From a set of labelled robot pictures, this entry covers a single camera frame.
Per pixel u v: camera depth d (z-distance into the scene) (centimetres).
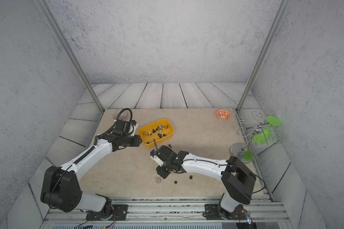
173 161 61
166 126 108
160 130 107
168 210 74
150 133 104
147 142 98
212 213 73
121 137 65
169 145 100
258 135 75
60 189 42
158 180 82
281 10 71
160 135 104
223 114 115
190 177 85
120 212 73
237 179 43
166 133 105
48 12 71
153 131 106
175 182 83
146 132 105
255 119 77
